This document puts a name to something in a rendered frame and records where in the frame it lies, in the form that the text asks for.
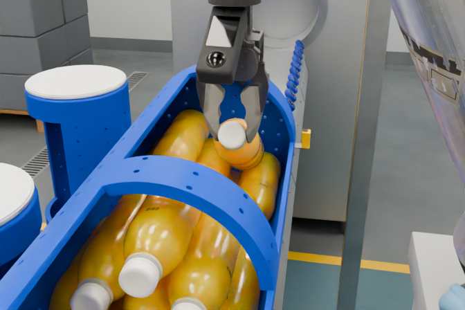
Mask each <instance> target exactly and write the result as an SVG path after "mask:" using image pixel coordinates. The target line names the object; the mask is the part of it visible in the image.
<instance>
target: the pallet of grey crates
mask: <svg viewBox="0 0 465 310"><path fill-rule="evenodd" d="M88 12H89V11H88V4H87V0H0V114H1V113H14V114H23V115H29V114H28V110H27V106H26V98H25V93H24V89H25V83H26V81H27V80H28V79H29V78H31V77H32V76H34V75H36V74H38V73H41V72H43V71H47V70H50V69H56V68H59V67H65V66H77V65H94V61H93V49H92V47H91V36H90V30H89V18H88V14H87V13H88Z"/></svg>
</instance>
